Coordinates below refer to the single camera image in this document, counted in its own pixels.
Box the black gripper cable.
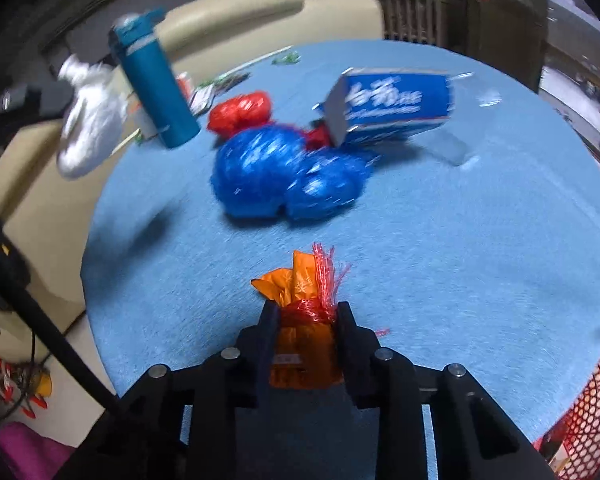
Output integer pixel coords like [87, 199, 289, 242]
[0, 199, 119, 413]

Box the small white orange box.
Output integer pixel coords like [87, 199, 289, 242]
[128, 102, 157, 142]

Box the blue plastic bag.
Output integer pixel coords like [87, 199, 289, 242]
[210, 124, 379, 222]

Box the grey silver bag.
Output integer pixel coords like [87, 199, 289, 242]
[56, 54, 126, 180]

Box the blue table cloth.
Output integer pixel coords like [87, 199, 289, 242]
[81, 41, 600, 439]

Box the red mesh waste basket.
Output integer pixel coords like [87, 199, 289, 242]
[534, 360, 600, 479]

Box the orange wrapper trash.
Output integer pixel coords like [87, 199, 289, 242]
[251, 243, 349, 390]

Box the clear plastic container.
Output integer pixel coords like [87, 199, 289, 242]
[415, 81, 502, 166]

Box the red plastic bag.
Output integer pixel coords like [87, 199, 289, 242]
[207, 91, 334, 151]

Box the white straw stick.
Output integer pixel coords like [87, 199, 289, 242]
[205, 44, 293, 82]

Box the teal thermos bottle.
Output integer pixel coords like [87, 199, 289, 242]
[108, 9, 200, 148]

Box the snack packets pile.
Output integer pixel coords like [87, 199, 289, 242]
[176, 72, 250, 116]

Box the cream leather sofa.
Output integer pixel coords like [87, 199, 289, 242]
[0, 0, 386, 366]

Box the green candy wrapper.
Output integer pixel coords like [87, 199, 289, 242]
[272, 51, 301, 66]

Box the blue toothpaste box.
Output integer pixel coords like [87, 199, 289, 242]
[314, 67, 475, 148]

